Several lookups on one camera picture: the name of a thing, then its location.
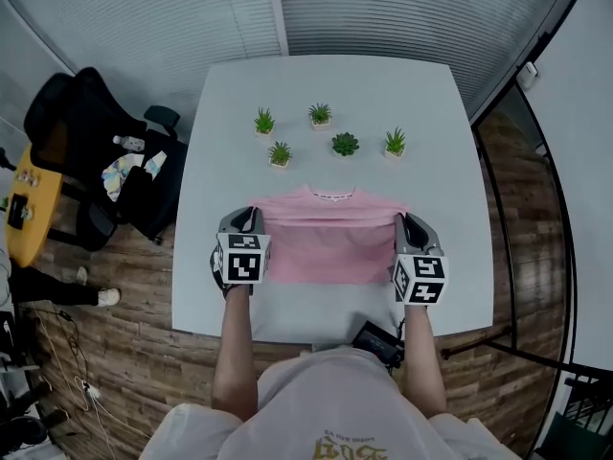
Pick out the person's right forearm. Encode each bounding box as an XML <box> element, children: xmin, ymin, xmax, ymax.
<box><xmin>399</xmin><ymin>304</ymin><xmax>449</xmax><ymax>421</ymax></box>

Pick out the large iridescent cloth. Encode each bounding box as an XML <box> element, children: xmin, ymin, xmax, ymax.
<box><xmin>101</xmin><ymin>153</ymin><xmax>145</xmax><ymax>203</ymax></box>

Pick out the large whiteboard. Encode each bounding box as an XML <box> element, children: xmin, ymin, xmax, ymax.
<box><xmin>526</xmin><ymin>0</ymin><xmax>613</xmax><ymax>373</ymax></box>

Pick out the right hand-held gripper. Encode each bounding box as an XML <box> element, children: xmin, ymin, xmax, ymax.
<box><xmin>391</xmin><ymin>212</ymin><xmax>450</xmax><ymax>309</ymax></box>

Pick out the yellow wooden round table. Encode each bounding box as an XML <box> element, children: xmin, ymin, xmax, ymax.
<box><xmin>4</xmin><ymin>145</ymin><xmax>63</xmax><ymax>268</ymax></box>

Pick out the black metal rack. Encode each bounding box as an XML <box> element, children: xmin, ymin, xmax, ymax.
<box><xmin>564</xmin><ymin>374</ymin><xmax>613</xmax><ymax>435</ymax></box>

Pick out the dark green panel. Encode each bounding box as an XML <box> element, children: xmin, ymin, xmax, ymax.
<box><xmin>545</xmin><ymin>412</ymin><xmax>613</xmax><ymax>460</ymax></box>

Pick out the black round object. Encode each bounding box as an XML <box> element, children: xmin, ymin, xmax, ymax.
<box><xmin>0</xmin><ymin>414</ymin><xmax>49</xmax><ymax>449</ymax></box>

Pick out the white cable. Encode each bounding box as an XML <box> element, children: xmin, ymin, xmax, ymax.
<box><xmin>74</xmin><ymin>376</ymin><xmax>152</xmax><ymax>440</ymax></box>

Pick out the black picture frame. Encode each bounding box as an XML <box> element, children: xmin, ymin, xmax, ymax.
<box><xmin>7</xmin><ymin>193</ymin><xmax>31</xmax><ymax>231</ymax></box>

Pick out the clear plastic water bottle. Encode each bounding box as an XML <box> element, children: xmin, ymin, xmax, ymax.
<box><xmin>112</xmin><ymin>134</ymin><xmax>147</xmax><ymax>152</ymax></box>

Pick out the tall spiky potted plant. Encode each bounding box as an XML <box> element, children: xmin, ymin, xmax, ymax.
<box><xmin>384</xmin><ymin>126</ymin><xmax>407</xmax><ymax>160</ymax></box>

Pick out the person's left forearm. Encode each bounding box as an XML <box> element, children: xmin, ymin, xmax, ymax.
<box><xmin>212</xmin><ymin>285</ymin><xmax>260</xmax><ymax>424</ymax></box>

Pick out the black floor cable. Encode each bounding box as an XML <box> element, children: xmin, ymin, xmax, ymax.
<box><xmin>28</xmin><ymin>307</ymin><xmax>92</xmax><ymax>387</ymax></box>

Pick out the black metal whiteboard stand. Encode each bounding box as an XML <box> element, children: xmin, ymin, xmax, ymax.
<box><xmin>439</xmin><ymin>126</ymin><xmax>576</xmax><ymax>368</ymax></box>

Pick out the black waist battery pack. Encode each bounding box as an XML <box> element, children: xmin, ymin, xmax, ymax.
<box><xmin>352</xmin><ymin>320</ymin><xmax>406</xmax><ymax>368</ymax></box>

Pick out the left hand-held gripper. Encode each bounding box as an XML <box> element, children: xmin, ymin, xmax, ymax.
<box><xmin>209</xmin><ymin>206</ymin><xmax>273</xmax><ymax>300</ymax></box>

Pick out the dark green succulent plant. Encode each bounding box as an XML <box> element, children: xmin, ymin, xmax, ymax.
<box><xmin>331</xmin><ymin>131</ymin><xmax>360</xmax><ymax>158</ymax></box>

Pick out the person's white t-shirt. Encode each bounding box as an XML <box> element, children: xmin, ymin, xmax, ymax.
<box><xmin>138</xmin><ymin>347</ymin><xmax>523</xmax><ymax>460</ymax></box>

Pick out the black office chair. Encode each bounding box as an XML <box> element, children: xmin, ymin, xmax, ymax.
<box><xmin>23</xmin><ymin>67</ymin><xmax>189</xmax><ymax>253</ymax></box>

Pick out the bushy green potted plant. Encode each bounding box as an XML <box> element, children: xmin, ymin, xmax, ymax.
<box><xmin>308</xmin><ymin>102</ymin><xmax>333</xmax><ymax>129</ymax></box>

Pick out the pink cartoon print sweatshirt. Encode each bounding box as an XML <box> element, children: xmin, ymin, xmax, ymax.
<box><xmin>247</xmin><ymin>183</ymin><xmax>412</xmax><ymax>287</ymax></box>

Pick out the small iridescent cloth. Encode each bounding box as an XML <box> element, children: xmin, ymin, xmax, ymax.
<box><xmin>143</xmin><ymin>149</ymin><xmax>168</xmax><ymax>180</ymax></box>

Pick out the spiky green potted plant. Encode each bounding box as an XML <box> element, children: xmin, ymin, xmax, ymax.
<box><xmin>267</xmin><ymin>140</ymin><xmax>293</xmax><ymax>168</ymax></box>
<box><xmin>253</xmin><ymin>106</ymin><xmax>277</xmax><ymax>139</ymax></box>

